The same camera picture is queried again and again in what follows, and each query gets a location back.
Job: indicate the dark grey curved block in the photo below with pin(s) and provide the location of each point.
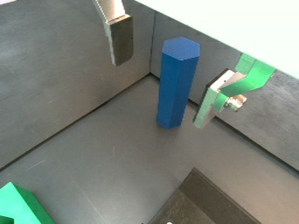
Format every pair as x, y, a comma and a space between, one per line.
200, 203

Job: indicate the gripper green and silver right finger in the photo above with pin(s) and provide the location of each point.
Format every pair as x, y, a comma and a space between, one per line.
225, 92

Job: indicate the green foam shape board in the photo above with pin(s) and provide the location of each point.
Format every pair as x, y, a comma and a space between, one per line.
20, 208

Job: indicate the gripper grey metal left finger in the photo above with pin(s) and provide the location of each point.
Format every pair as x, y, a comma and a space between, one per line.
119, 29

